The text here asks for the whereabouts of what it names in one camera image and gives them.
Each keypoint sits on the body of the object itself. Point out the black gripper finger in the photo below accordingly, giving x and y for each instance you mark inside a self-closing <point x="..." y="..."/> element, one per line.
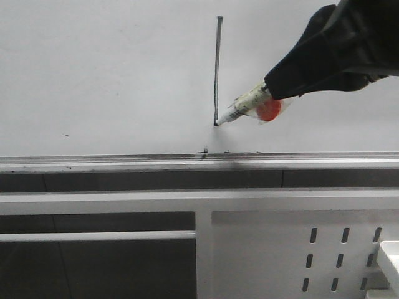
<point x="313" y="32"/>
<point x="365" y="34"/>

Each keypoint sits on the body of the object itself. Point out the white whiteboard with aluminium frame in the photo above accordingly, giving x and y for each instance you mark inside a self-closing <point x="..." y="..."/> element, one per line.
<point x="129" y="78"/>

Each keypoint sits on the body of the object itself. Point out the white metal rack frame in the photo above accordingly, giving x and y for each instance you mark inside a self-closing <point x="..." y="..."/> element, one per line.
<point x="294" y="243"/>

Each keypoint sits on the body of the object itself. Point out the white plastic bin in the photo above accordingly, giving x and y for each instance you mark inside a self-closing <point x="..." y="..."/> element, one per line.
<point x="389" y="261"/>

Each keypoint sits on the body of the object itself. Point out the white whiteboard marker with magnet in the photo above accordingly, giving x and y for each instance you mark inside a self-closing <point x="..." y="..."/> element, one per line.
<point x="257" y="103"/>

